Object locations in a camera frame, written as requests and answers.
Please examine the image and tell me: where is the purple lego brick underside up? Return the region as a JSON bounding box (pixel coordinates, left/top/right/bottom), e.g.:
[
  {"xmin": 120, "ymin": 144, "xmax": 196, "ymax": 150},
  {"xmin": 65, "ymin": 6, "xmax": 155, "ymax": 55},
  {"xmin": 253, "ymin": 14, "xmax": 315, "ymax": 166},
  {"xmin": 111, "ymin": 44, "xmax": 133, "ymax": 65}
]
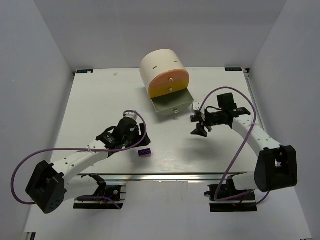
[{"xmin": 138, "ymin": 148, "xmax": 152, "ymax": 158}]

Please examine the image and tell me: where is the orange drawer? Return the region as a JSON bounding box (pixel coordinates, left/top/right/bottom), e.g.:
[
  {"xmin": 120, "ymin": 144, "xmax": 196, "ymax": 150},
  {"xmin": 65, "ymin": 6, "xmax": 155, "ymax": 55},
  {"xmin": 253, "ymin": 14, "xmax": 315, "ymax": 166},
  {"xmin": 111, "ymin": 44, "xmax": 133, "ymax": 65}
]
[{"xmin": 149, "ymin": 69, "xmax": 190, "ymax": 88}]

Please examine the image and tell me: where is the yellow drawer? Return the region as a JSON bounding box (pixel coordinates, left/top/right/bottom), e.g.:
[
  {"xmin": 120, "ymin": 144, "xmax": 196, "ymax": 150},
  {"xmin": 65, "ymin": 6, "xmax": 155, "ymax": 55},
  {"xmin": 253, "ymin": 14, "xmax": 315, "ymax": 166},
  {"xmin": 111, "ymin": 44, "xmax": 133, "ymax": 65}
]
[{"xmin": 148, "ymin": 78, "xmax": 189, "ymax": 99}]

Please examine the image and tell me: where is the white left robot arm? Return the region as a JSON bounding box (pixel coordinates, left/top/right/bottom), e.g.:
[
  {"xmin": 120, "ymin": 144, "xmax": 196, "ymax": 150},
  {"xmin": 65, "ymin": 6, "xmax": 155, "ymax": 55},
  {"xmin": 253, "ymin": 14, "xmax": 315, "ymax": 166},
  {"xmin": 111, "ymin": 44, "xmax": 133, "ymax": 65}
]
[{"xmin": 26, "ymin": 112, "xmax": 151, "ymax": 214}]

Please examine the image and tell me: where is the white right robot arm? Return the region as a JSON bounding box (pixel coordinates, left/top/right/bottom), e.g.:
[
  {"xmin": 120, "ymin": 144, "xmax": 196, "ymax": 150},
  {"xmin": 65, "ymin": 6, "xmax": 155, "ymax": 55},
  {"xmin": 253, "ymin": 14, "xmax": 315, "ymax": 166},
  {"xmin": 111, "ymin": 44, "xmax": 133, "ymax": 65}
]
[{"xmin": 191, "ymin": 93, "xmax": 298, "ymax": 193}]

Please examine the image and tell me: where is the blue label sticker right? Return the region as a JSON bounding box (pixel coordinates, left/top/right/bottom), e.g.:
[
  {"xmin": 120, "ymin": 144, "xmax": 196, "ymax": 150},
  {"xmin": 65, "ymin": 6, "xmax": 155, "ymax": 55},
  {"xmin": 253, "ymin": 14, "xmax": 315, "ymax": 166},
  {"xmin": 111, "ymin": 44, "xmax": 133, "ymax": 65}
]
[{"xmin": 224, "ymin": 67, "xmax": 243, "ymax": 72}]

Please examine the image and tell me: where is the blue label sticker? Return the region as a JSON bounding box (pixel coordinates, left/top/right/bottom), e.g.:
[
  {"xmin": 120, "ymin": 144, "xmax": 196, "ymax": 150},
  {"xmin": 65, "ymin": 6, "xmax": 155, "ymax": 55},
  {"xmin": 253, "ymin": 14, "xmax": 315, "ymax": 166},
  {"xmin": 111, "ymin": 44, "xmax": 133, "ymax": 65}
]
[
  {"xmin": 76, "ymin": 69, "xmax": 94, "ymax": 74},
  {"xmin": 224, "ymin": 67, "xmax": 243, "ymax": 72}
]

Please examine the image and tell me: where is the white round drawer cabinet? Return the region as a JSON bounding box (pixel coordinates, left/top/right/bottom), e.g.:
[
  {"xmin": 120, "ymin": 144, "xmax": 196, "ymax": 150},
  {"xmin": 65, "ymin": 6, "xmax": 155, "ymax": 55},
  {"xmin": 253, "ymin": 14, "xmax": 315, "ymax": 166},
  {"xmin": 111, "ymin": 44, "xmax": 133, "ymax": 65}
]
[{"xmin": 139, "ymin": 49, "xmax": 187, "ymax": 94}]

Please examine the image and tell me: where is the blue label sticker left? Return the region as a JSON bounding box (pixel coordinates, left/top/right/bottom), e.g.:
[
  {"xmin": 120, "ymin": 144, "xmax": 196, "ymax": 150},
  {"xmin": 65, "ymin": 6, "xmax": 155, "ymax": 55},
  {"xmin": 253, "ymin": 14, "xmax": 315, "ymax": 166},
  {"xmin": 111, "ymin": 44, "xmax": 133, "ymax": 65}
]
[{"xmin": 76, "ymin": 69, "xmax": 94, "ymax": 74}]

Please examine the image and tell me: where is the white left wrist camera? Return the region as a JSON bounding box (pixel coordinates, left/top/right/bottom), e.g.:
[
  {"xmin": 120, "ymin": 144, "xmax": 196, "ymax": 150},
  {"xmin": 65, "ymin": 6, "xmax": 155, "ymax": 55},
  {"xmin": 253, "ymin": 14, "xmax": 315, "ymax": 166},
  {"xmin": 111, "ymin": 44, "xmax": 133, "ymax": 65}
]
[{"xmin": 123, "ymin": 111, "xmax": 138, "ymax": 122}]

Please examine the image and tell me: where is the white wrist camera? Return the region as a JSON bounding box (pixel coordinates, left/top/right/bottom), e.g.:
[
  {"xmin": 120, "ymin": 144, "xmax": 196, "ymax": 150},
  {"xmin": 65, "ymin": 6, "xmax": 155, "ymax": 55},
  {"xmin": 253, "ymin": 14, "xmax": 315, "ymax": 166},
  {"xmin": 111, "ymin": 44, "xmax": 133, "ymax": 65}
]
[
  {"xmin": 123, "ymin": 111, "xmax": 138, "ymax": 122},
  {"xmin": 192, "ymin": 101, "xmax": 202, "ymax": 113}
]

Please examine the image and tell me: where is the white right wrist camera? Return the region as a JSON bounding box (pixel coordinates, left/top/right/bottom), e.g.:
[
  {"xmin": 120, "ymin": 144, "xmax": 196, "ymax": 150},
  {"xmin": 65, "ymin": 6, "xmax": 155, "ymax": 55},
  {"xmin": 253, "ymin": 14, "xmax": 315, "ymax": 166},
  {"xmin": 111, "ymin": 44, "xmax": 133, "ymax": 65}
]
[{"xmin": 192, "ymin": 101, "xmax": 202, "ymax": 113}]

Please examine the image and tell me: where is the aluminium table edge rail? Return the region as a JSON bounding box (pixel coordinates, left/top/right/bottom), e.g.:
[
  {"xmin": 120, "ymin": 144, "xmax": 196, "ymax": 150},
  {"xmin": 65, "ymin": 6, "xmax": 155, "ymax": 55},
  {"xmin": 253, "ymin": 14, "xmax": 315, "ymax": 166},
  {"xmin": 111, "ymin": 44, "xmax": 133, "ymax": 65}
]
[{"xmin": 74, "ymin": 172, "xmax": 266, "ymax": 182}]

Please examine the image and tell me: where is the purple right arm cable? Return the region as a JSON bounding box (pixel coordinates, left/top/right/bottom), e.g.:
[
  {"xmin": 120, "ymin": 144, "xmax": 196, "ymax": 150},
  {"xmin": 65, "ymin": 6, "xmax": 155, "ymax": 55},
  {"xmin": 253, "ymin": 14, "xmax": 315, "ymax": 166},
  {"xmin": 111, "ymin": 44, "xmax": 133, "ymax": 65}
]
[{"xmin": 199, "ymin": 86, "xmax": 271, "ymax": 206}]

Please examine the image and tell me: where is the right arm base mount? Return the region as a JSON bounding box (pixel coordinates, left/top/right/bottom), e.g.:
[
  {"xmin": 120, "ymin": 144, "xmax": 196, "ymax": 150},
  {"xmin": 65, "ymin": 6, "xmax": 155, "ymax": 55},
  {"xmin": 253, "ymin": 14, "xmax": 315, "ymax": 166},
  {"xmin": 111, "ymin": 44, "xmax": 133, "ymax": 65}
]
[{"xmin": 204, "ymin": 176, "xmax": 258, "ymax": 213}]

